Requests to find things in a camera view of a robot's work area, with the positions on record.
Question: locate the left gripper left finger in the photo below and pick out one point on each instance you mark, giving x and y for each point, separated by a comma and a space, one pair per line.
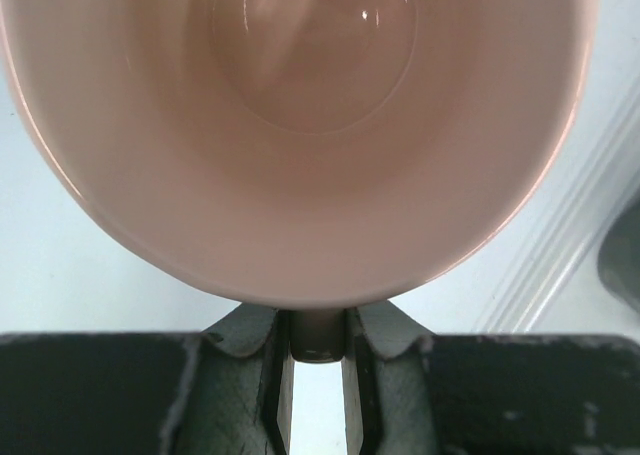
225, 390

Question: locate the orange pink mug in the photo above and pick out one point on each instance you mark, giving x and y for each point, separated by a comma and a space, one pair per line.
311, 155

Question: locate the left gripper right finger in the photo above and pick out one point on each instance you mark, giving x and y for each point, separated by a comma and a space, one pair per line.
410, 391

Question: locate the dark grey mug front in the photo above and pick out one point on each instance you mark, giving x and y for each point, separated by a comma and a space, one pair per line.
618, 256

